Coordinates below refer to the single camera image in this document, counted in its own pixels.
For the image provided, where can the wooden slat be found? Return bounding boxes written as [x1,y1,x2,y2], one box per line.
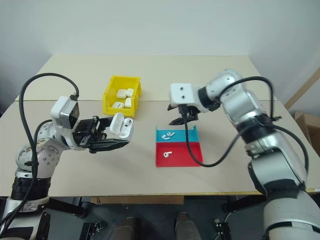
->
[284,66,320,111]

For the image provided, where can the red plastic tray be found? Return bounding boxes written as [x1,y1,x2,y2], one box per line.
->
[154,141,205,168]

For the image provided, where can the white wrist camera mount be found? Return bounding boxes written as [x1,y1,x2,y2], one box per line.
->
[169,82,210,114]
[49,95,81,130]

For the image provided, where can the black stand leg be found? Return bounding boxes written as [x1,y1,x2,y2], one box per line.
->
[49,196,89,219]
[221,195,266,214]

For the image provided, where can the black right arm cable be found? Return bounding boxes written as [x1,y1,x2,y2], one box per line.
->
[183,75,310,187]

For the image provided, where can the yellow plastic bin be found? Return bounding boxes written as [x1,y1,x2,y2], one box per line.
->
[102,75,144,118]

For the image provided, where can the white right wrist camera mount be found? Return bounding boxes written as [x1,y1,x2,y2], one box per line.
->
[169,82,210,114]

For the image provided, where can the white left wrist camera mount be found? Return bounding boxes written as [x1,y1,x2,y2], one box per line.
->
[49,95,81,130]

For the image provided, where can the black metal bracket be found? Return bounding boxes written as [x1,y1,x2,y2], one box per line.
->
[213,218,233,240]
[80,220,106,240]

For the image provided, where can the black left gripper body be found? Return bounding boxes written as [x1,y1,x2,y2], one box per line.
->
[72,115,109,149]

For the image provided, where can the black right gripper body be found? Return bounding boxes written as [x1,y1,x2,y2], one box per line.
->
[177,104,201,124]

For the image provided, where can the brown cardboard box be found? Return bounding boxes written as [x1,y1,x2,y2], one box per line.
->
[293,110,320,151]

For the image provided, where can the blue plastic tray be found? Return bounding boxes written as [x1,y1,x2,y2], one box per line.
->
[155,125,201,144]

